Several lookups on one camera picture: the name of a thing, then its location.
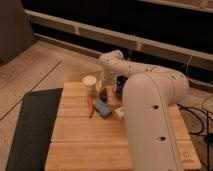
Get long wooden wall rail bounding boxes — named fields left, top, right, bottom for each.
left=25, top=10, right=213, bottom=71

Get dark cabinet corner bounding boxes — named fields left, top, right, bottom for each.
left=0, top=0, right=35, bottom=63

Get black cables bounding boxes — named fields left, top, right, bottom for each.
left=178, top=94, right=213, bottom=171

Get black floor mat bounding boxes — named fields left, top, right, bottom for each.
left=5, top=88, right=63, bottom=171

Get dark blue bowl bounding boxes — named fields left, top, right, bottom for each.
left=115, top=76, right=127, bottom=96

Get white tube bottle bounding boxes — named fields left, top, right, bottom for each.
left=114, top=107, right=124, bottom=120

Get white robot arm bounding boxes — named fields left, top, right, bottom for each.
left=99, top=50, right=189, bottom=171

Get orange red pen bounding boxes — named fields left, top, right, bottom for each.
left=87, top=96, right=94, bottom=118

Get blue sponge block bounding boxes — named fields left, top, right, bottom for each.
left=94, top=100, right=112, bottom=118

